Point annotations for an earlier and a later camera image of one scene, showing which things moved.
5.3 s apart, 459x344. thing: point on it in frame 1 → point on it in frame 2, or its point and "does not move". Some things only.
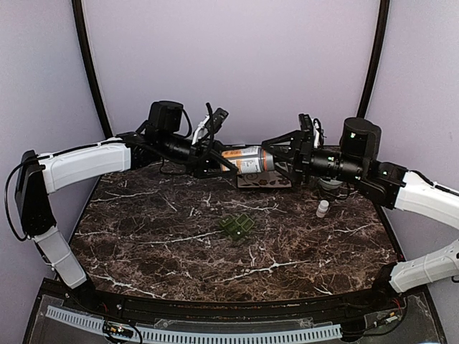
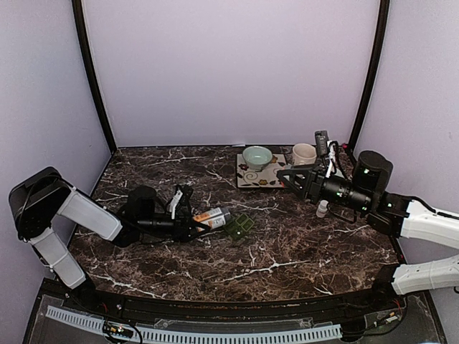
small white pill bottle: (322, 208) does not move
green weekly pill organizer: (237, 228) does not move
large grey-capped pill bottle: (251, 160) → (214, 218)
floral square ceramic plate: (267, 179) does not move
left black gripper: (203, 157) → (181, 231)
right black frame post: (375, 64) does not move
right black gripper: (300, 171) → (313, 182)
